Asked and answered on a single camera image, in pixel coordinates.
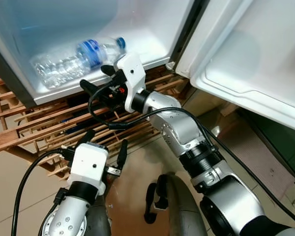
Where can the pinkish floor rug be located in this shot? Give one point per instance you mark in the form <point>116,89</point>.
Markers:
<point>260,157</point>

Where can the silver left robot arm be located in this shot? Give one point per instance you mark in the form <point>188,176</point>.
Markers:
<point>69,216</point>

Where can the white fridge door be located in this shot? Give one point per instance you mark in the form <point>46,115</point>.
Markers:
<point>250,59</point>

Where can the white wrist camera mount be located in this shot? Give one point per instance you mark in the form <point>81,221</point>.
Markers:
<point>132,69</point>
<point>86,164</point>

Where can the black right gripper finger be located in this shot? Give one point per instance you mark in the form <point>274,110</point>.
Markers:
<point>108,70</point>
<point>88,87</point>

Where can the dark green panel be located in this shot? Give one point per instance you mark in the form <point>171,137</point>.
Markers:
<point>285,142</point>

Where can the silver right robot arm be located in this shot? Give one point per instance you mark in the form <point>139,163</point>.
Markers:
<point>177,123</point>

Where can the wooden slatted pallet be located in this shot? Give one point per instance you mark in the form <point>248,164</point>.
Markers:
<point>39,130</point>

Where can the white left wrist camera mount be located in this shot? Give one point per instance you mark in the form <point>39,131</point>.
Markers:
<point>86,164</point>

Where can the grey left robot leg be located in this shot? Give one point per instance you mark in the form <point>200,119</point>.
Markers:
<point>99,223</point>

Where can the grey fridge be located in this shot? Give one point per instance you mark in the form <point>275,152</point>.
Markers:
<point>64,19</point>

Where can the clear plastic water bottle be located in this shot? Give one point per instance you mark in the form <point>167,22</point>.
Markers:
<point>64,66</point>

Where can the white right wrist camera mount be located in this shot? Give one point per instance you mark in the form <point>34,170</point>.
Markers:
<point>132,69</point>

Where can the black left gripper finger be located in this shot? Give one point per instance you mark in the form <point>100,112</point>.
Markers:
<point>123,155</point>
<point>89,137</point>

